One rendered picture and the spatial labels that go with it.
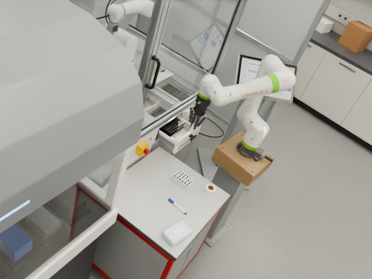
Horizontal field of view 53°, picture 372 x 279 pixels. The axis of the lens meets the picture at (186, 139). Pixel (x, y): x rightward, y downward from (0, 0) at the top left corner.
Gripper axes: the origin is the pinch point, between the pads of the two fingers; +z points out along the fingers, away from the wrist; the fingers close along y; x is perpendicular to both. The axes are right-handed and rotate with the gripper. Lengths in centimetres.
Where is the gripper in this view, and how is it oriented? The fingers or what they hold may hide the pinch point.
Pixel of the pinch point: (192, 128)
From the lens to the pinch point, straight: 241.2
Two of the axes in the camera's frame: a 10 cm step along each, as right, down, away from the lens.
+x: 5.4, -4.1, 7.4
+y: 8.0, 5.4, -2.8
